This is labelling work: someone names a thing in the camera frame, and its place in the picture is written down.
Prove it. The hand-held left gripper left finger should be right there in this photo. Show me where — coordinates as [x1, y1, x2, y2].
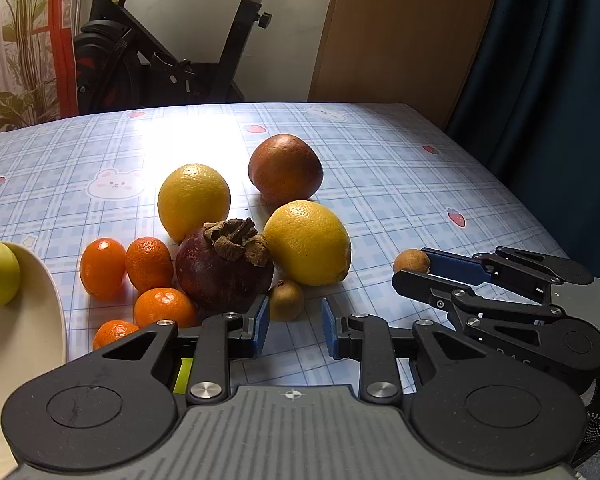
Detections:
[97, 296, 271, 407]

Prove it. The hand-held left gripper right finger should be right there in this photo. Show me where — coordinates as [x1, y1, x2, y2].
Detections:
[321, 297, 483, 406]

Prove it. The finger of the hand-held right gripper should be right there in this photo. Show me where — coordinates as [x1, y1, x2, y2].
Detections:
[392, 269, 567, 362]
[421, 246, 595, 304]

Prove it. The brown longan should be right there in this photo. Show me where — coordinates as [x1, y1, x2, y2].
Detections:
[269, 280, 306, 322]
[393, 249, 431, 276]

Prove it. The dark purple mangosteen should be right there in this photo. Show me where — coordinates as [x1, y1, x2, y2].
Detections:
[175, 218, 276, 314]

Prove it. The yellow lemon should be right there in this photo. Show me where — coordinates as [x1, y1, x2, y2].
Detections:
[263, 200, 352, 287]
[157, 163, 231, 243]

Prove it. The orange mandarin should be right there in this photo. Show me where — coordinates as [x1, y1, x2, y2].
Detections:
[125, 236, 174, 293]
[92, 319, 141, 351]
[133, 287, 199, 330]
[80, 238, 127, 302]

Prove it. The cream bowl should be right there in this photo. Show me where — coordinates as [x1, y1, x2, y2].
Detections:
[0, 242, 69, 479]

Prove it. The blue checked tablecloth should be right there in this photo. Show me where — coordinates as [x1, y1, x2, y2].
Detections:
[0, 102, 600, 480]

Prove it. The red blood orange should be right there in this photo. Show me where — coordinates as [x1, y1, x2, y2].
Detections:
[248, 133, 324, 207]

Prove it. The dark blue curtain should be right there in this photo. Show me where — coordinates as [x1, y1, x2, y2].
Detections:
[445, 0, 600, 281]

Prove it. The wooden cabinet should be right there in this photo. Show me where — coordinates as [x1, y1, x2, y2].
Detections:
[307, 0, 506, 131]

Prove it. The black exercise bike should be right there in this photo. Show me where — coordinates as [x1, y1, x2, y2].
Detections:
[72, 0, 326, 116]

